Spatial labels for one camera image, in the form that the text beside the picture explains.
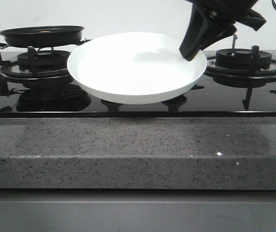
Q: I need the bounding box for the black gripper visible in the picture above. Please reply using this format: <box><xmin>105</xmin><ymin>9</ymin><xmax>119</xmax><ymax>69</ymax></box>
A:
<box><xmin>179</xmin><ymin>0</ymin><xmax>266</xmax><ymax>60</ymax></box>

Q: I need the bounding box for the white plate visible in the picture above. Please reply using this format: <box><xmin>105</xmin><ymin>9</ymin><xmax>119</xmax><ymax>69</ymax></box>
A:
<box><xmin>67</xmin><ymin>32</ymin><xmax>207</xmax><ymax>104</ymax></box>

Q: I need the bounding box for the black frying pan mint handle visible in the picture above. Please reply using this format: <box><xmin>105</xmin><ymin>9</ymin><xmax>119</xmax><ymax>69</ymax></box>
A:
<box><xmin>0</xmin><ymin>26</ymin><xmax>84</xmax><ymax>42</ymax></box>

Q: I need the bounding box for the black burner head right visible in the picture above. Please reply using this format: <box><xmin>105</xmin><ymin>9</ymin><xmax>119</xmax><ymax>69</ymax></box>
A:
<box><xmin>215</xmin><ymin>48</ymin><xmax>272</xmax><ymax>70</ymax></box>

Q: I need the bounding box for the black burner head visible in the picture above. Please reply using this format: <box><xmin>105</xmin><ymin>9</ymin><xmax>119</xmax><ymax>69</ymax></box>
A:
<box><xmin>17</xmin><ymin>50</ymin><xmax>70</xmax><ymax>71</ymax></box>
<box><xmin>215</xmin><ymin>48</ymin><xmax>272</xmax><ymax>70</ymax></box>

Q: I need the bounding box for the black pan support right burner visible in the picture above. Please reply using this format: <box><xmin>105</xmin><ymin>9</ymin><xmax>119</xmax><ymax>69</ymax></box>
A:
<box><xmin>205</xmin><ymin>35</ymin><xmax>276</xmax><ymax>80</ymax></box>

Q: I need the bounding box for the black pan support burner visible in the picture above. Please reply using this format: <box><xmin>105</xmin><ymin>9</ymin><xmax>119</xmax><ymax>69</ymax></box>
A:
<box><xmin>0</xmin><ymin>47</ymin><xmax>70</xmax><ymax>80</ymax></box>
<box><xmin>205</xmin><ymin>35</ymin><xmax>276</xmax><ymax>80</ymax></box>

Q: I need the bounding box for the black burner head left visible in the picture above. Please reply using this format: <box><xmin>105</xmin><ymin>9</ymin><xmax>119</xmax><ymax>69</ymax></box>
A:
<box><xmin>17</xmin><ymin>50</ymin><xmax>70</xmax><ymax>71</ymax></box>

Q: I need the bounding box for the black glass gas cooktop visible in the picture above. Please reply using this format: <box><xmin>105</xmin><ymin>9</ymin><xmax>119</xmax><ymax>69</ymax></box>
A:
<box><xmin>0</xmin><ymin>72</ymin><xmax>276</xmax><ymax>118</ymax></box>

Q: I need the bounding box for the black pan support left burner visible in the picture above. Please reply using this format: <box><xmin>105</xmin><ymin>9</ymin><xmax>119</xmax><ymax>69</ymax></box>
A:
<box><xmin>0</xmin><ymin>47</ymin><xmax>70</xmax><ymax>80</ymax></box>

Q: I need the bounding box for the grey cabinet drawer front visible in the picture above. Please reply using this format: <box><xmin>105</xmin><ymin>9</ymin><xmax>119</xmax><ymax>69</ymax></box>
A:
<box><xmin>0</xmin><ymin>189</ymin><xmax>276</xmax><ymax>232</ymax></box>

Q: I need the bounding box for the wire pan trivet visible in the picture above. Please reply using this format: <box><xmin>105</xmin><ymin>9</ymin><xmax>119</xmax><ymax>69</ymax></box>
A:
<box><xmin>0</xmin><ymin>39</ymin><xmax>90</xmax><ymax>49</ymax></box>

